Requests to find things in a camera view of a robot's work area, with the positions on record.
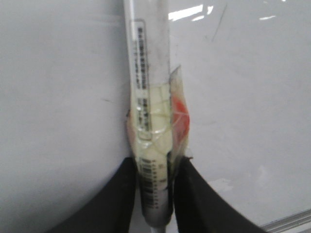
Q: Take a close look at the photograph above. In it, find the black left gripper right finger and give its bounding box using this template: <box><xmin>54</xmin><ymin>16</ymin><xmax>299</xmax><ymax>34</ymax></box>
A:
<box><xmin>173</xmin><ymin>157</ymin><xmax>265</xmax><ymax>233</ymax></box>

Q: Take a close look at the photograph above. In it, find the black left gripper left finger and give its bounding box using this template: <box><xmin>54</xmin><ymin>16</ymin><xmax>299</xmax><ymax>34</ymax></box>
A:
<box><xmin>48</xmin><ymin>157</ymin><xmax>136</xmax><ymax>233</ymax></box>

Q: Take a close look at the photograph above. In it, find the taped white dry-erase marker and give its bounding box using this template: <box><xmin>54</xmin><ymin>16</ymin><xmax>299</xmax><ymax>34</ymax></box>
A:
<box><xmin>123</xmin><ymin>0</ymin><xmax>189</xmax><ymax>233</ymax></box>

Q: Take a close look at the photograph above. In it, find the white whiteboard with aluminium frame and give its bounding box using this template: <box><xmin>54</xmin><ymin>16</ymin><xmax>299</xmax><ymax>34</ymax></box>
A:
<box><xmin>0</xmin><ymin>0</ymin><xmax>311</xmax><ymax>233</ymax></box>

